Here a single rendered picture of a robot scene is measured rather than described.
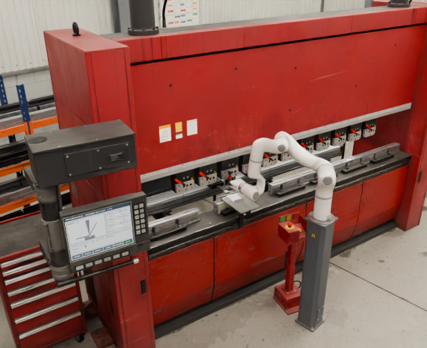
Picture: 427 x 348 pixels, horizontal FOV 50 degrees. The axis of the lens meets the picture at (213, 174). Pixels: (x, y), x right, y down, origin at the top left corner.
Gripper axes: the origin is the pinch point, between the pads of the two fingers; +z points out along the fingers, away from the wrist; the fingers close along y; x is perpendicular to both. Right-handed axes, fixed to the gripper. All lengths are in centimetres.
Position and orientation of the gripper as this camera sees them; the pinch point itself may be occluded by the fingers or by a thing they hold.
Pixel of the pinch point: (231, 179)
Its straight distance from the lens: 351.4
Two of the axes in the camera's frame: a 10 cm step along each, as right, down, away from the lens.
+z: -5.4, -3.6, 7.6
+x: -0.1, -9.0, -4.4
